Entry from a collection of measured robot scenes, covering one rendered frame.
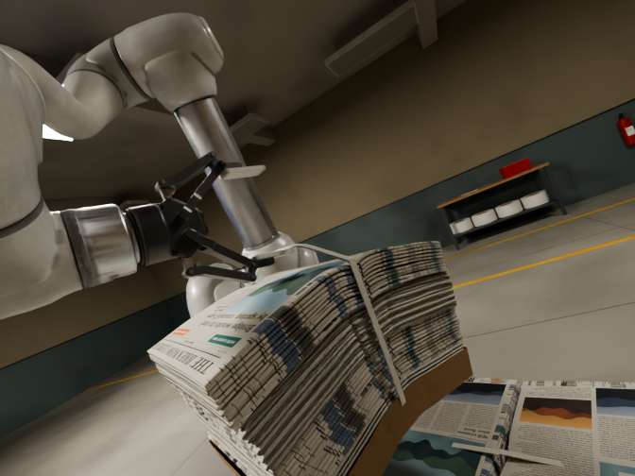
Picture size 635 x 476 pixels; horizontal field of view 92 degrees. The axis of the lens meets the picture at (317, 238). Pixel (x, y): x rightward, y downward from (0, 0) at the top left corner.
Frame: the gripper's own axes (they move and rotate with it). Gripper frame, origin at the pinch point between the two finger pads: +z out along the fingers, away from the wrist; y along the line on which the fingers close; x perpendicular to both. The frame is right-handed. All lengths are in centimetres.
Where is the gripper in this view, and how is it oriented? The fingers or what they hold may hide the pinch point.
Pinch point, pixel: (268, 210)
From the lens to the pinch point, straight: 51.5
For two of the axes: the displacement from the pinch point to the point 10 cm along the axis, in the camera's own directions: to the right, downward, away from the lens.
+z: 7.5, -2.3, 6.2
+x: 5.8, -2.3, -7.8
